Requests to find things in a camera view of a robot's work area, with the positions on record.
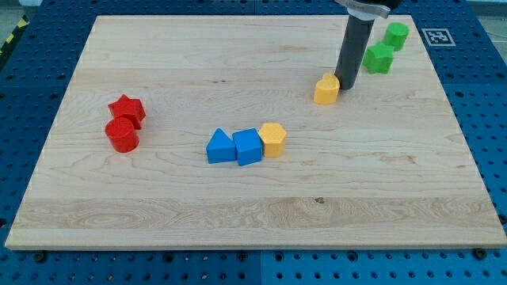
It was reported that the blue triangle block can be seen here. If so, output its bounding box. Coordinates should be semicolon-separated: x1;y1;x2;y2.
206;128;237;164

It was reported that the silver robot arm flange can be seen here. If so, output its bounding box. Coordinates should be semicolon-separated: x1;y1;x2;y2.
334;0;402;21

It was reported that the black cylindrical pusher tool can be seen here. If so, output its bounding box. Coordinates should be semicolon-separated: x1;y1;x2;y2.
334;15;375;90

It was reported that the green cylinder block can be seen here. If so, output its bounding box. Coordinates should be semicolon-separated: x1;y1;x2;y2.
382;22;410;51

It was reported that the red star block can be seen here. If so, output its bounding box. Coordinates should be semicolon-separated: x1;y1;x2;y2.
108;94;146;130

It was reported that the yellow hexagon block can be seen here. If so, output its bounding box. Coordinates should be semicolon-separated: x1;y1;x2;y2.
258;123;287;158

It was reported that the yellow heart block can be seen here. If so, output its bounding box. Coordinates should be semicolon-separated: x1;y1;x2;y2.
313;73;341;105

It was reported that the red cylinder block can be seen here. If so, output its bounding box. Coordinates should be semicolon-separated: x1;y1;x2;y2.
105;117;139;153

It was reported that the blue cube block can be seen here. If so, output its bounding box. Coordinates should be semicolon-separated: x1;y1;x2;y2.
232;128;263;166

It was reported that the white fiducial marker tag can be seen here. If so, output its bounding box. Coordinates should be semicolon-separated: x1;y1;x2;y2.
422;28;456;47

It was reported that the wooden board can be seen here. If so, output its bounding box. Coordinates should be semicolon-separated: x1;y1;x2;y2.
6;16;506;251

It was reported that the green star block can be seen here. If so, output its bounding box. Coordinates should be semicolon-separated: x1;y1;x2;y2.
363;42;395;74

